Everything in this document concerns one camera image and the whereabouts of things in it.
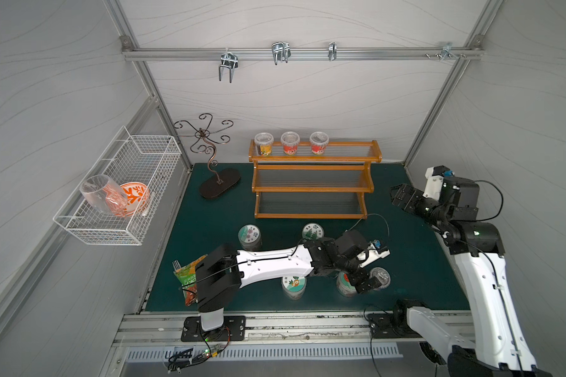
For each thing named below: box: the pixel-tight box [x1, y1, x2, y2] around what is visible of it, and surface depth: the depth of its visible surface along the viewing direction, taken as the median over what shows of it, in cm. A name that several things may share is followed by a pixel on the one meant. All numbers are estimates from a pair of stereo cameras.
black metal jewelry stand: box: [173, 113, 241, 199], surface depth 93 cm
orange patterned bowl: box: [116, 182, 151, 218], surface depth 68 cm
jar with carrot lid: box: [281, 276, 307, 301], surface depth 76 cm
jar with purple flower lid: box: [237, 223, 262, 252], surface depth 88 cm
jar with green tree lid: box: [301, 222, 325, 240], surface depth 88 cm
